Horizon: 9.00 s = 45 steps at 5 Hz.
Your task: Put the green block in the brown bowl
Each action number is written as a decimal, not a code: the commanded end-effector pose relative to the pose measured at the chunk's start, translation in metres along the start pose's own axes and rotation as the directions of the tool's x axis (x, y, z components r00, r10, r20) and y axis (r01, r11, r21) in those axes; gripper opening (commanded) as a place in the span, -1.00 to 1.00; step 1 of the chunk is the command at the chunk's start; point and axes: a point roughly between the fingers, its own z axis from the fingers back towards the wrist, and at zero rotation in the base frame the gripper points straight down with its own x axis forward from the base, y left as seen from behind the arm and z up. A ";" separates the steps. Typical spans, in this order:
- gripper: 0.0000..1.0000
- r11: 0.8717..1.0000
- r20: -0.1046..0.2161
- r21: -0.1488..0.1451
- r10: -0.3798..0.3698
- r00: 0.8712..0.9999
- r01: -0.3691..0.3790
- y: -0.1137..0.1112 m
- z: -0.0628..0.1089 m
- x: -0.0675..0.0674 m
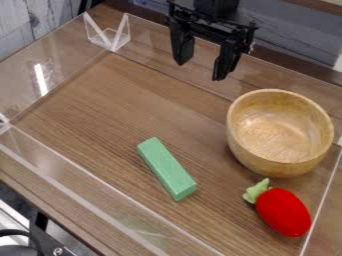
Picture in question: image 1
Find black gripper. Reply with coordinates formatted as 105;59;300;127
167;0;258;81

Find green rectangular block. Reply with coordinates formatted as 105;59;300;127
138;137;197;201

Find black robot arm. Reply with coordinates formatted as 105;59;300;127
167;0;258;81

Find brown wooden bowl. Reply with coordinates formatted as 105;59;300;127
226;89;336;178

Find red plush strawberry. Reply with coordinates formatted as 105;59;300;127
242;178;313;237

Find clear acrylic corner bracket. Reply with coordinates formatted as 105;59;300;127
83;13;131;52

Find clear acrylic front wall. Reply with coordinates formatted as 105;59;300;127
0;114;223;256

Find black metal table bracket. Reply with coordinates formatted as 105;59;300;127
30;212;76;256

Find black cable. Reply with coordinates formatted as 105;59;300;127
0;228;36;249

